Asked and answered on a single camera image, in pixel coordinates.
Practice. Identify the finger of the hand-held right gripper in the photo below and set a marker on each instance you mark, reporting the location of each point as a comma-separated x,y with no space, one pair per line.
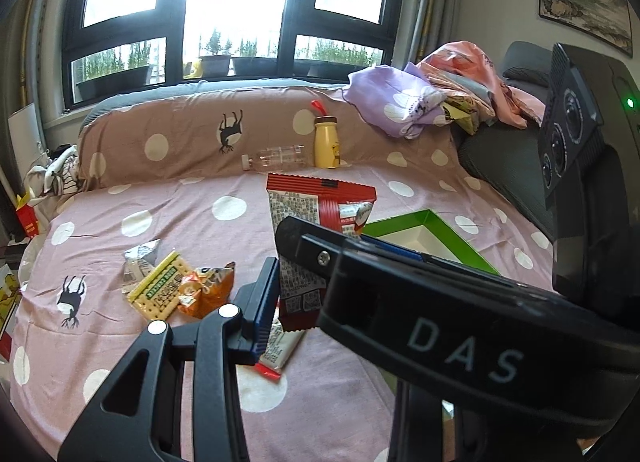
305,247
395,249

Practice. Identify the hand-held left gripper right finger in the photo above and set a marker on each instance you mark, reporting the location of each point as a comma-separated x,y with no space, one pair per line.
415,427

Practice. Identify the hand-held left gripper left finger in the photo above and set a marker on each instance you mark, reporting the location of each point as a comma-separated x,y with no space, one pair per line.
265,302

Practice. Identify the red white snack bag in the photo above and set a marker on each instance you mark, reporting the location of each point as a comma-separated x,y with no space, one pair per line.
310,202

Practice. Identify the green cardboard box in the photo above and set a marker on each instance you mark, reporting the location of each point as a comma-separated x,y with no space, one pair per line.
460,247

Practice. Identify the clear red-edged snack packet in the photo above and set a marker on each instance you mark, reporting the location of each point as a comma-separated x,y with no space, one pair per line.
282,344

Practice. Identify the orange snack packet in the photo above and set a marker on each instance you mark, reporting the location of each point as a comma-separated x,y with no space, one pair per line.
210,292

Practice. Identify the clear plastic bottle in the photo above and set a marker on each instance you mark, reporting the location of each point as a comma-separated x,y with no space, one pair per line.
277,157

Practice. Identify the pink polka dot bedsheet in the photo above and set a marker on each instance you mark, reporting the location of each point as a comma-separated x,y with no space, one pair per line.
200,222

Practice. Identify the yellow bottle with red cap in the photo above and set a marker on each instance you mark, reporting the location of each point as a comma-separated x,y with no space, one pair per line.
327,144

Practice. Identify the yellow green cracker packet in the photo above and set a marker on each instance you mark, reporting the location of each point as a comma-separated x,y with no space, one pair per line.
160,287

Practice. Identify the grey foil snack packet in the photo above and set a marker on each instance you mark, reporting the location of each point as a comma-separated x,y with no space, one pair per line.
140,262

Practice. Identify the grey sofa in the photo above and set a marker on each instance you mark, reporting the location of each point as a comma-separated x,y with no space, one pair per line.
500,161

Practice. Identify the yellow printed cloth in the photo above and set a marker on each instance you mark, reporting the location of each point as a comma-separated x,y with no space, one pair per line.
462,114

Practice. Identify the purple flower print cloth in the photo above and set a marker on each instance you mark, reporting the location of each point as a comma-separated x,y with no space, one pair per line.
385,96

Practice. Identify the black plant trough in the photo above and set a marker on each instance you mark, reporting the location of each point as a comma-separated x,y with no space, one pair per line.
255,65
215,66
115,81
330,69

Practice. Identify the orange printed cloth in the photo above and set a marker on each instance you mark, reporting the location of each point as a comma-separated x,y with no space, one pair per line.
465,59

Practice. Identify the striped white cloth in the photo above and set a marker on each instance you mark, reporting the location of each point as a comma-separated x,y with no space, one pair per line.
60,171

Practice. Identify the red fries box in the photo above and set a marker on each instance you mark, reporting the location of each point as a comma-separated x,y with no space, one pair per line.
27,219

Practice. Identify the white yellow paper bag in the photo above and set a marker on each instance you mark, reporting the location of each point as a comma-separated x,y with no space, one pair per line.
7,302

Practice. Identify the white box appliance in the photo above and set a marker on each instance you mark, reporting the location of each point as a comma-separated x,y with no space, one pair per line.
27,131

